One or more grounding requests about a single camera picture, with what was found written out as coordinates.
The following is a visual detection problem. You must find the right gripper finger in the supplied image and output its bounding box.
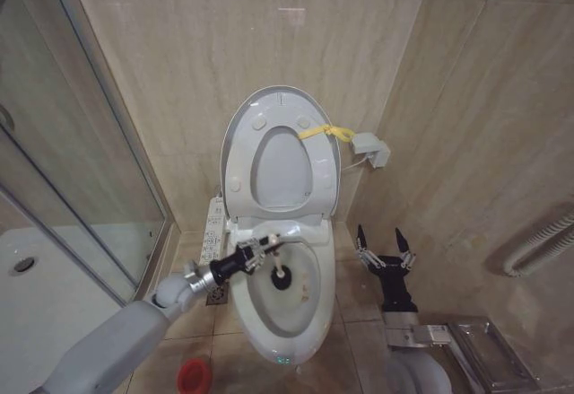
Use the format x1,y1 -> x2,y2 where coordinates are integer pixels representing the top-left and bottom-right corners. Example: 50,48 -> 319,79
394,227 -> 417,270
355,223 -> 383,270

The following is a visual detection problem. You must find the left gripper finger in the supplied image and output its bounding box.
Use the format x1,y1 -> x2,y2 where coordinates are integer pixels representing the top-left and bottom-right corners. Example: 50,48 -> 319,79
236,232 -> 282,254
246,247 -> 282,276

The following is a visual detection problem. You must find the toilet brush with black head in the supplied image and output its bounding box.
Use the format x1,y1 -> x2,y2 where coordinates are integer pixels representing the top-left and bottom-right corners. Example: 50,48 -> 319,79
266,232 -> 296,291

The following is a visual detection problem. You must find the toilet control panel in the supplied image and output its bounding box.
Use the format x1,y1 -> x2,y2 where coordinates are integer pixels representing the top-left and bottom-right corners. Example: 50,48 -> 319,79
199,195 -> 229,267

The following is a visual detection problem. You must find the white toilet bowl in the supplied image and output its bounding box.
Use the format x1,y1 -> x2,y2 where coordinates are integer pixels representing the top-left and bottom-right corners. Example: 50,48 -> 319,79
227,219 -> 336,355

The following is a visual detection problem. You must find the white toilet seat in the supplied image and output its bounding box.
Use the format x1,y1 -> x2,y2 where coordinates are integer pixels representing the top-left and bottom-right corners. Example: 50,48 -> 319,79
225,105 -> 341,223

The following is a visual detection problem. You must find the white toilet lid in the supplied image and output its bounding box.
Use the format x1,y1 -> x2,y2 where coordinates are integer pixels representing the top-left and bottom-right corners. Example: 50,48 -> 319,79
221,84 -> 347,230

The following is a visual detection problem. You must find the red brush holder cup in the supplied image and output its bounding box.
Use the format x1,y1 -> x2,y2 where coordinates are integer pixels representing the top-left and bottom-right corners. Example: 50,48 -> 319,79
178,345 -> 213,381

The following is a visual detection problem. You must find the metal floor drain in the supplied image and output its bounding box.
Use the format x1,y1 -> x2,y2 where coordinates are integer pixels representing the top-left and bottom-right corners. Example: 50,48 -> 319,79
206,283 -> 230,307

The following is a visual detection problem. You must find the white shower tray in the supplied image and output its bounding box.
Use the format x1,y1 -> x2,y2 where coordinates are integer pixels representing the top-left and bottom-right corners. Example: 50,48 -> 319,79
0,226 -> 136,394

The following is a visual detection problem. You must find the white power cable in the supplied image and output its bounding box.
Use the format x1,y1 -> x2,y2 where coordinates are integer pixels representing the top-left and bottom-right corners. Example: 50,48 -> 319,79
342,154 -> 374,171

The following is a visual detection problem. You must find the grey wall socket box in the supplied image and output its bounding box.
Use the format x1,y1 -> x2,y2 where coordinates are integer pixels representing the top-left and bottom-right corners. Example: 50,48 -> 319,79
351,130 -> 393,170

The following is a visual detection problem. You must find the yellow strap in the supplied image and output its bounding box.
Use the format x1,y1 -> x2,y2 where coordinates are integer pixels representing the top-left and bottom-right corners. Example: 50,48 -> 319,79
297,123 -> 356,144

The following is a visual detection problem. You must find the glass shower enclosure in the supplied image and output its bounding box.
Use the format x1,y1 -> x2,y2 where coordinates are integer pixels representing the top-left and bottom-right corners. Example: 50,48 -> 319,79
0,0 -> 181,306

